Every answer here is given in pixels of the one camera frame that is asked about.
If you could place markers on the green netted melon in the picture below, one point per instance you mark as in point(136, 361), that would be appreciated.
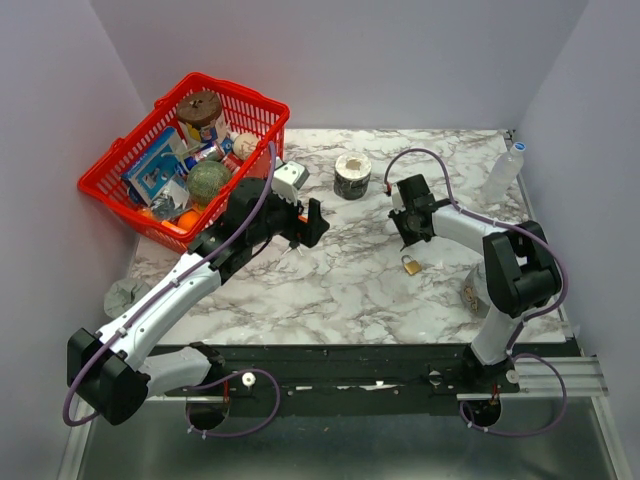
point(205, 181)

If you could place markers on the aluminium frame rail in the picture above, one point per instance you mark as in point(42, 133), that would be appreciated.
point(531, 378)

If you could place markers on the clear plastic water bottle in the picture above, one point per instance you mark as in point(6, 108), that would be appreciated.
point(504, 173)

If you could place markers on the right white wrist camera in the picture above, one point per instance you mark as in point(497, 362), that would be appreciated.
point(396, 198)

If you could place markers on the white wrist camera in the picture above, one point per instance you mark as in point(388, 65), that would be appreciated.
point(396, 198)
point(288, 178)

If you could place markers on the brass padlock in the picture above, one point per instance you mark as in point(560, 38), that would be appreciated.
point(411, 266)

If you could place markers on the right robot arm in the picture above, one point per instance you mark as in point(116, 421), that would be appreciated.
point(521, 274)

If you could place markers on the orange fruit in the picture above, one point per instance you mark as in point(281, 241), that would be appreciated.
point(188, 219)

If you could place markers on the cream ball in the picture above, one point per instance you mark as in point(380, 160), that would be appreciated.
point(244, 144)

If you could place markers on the brown round lid container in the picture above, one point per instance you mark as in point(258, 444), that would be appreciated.
point(199, 109)

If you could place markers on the black-headed key bunch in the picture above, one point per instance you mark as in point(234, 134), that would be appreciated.
point(294, 247)

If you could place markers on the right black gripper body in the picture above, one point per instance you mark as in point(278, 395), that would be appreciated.
point(406, 228)

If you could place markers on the black wrapped tissue roll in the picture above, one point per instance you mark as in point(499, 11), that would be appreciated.
point(352, 172)

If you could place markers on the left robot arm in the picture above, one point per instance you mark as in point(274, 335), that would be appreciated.
point(110, 369)

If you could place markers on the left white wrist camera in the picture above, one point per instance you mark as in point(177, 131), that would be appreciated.
point(288, 178)

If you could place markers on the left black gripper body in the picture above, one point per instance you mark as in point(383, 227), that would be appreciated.
point(282, 219)

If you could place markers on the blue white box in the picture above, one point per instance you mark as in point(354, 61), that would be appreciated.
point(154, 168)

